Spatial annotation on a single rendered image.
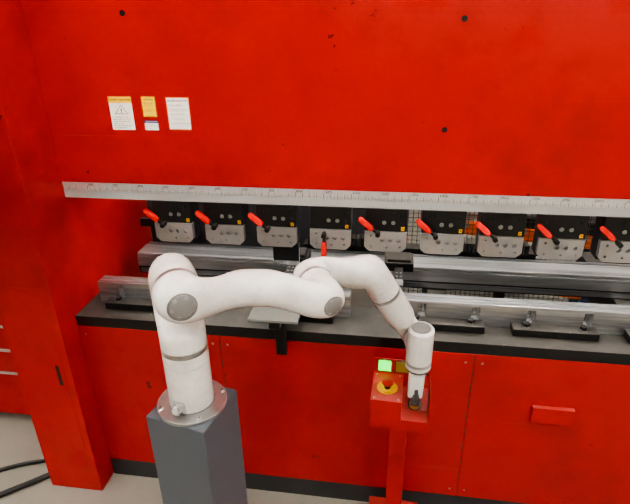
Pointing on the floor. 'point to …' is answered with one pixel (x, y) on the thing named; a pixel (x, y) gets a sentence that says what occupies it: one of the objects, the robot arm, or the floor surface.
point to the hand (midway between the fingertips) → (414, 400)
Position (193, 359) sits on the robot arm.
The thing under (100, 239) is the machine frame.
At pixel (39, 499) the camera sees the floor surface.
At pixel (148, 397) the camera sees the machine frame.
